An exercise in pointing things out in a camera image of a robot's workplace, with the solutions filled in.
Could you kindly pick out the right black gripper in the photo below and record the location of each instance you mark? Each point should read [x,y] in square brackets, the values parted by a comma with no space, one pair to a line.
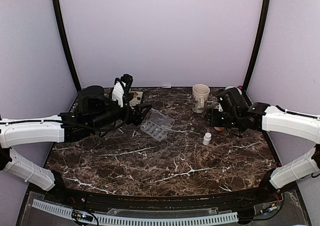
[211,119]

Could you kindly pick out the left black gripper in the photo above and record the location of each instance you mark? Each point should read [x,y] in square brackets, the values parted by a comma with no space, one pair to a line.
[138,117]

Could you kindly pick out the clear plastic pill organizer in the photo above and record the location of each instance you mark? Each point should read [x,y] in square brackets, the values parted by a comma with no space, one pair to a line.
[158,120]

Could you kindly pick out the small white pill bottle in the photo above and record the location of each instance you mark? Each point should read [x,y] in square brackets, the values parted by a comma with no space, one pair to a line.
[207,138]

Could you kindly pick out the orange pill bottle grey cap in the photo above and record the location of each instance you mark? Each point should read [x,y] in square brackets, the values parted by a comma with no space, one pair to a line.
[219,129]

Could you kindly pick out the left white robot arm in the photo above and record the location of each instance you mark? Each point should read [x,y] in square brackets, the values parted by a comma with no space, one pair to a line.
[94,113]

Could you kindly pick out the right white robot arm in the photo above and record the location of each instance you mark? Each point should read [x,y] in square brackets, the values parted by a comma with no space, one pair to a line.
[234,112]

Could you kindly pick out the floral square plate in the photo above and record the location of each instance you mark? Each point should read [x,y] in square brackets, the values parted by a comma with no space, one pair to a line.
[136,98]

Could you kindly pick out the beige ceramic mug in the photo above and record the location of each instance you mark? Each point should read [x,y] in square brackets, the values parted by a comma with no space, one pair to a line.
[200,94]

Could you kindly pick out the green ceramic bowl right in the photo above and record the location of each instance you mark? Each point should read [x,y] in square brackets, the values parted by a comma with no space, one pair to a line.
[229,87]

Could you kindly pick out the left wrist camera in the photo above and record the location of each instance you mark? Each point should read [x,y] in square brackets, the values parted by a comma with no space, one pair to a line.
[121,92]

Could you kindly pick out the white slotted cable duct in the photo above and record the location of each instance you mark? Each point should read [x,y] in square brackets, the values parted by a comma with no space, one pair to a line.
[137,217]

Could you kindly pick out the right black frame post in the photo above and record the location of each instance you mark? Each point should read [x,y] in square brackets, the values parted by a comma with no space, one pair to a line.
[257,44]

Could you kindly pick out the black frame post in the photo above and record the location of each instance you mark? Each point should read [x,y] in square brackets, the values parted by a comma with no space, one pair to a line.
[65,44]
[257,44]

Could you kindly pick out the left black frame post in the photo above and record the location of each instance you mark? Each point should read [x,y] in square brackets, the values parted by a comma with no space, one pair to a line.
[65,44]

